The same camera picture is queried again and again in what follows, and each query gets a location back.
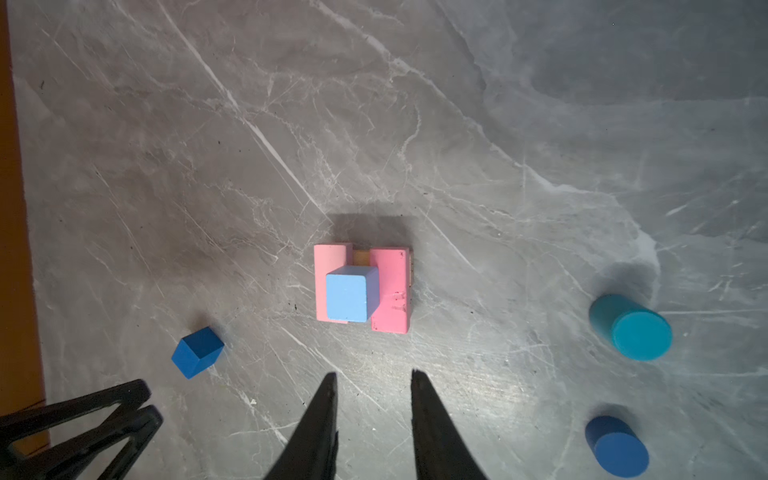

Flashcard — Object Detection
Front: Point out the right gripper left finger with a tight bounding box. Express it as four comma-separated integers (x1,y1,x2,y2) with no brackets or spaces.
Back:
265,372,338,480

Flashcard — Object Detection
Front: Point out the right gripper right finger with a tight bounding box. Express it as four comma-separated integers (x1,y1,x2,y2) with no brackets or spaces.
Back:
411,369,486,479

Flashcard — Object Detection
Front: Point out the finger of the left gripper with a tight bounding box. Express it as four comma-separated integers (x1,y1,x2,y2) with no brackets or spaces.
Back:
1,380,150,444
1,405,163,479

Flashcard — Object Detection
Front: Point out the dark pink rectangular block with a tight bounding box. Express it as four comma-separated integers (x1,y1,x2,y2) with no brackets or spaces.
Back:
370,248,412,334

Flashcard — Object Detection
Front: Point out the light blue cube block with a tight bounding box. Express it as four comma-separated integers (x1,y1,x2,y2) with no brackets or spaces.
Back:
326,265,380,323

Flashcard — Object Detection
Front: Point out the light pink rectangular block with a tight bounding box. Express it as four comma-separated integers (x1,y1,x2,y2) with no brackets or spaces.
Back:
313,243,353,323

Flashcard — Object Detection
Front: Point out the plain wood plank block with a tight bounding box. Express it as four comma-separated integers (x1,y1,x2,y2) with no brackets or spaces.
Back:
352,250,371,266

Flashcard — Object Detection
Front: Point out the dark blue cube block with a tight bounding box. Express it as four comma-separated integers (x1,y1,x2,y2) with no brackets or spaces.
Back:
171,327,224,379

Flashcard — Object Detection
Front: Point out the dark blue cylinder block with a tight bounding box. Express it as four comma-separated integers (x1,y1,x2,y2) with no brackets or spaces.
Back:
585,416,650,478

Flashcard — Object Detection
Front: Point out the teal cylinder block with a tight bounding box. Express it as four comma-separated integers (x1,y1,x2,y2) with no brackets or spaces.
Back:
589,294,673,362

